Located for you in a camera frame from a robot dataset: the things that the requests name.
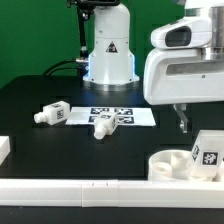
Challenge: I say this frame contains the black cable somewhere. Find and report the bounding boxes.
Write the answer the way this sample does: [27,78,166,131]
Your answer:
[41,59,88,78]

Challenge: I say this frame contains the white obstacle fence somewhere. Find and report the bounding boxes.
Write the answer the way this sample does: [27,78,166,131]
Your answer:
[0,168,224,208]

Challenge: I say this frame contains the white round stool seat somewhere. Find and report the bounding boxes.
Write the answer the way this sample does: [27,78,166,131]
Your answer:
[147,148,224,183]

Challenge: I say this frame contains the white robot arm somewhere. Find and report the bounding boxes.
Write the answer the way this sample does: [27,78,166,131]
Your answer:
[83,0,224,130]

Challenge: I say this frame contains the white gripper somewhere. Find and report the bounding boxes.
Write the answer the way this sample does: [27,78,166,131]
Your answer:
[143,49,224,133]

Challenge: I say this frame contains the white block left edge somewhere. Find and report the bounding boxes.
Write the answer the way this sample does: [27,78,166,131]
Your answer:
[0,136,10,165]

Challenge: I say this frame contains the white paper marker sheet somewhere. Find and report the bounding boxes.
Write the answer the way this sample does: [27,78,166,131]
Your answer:
[66,107,156,126]

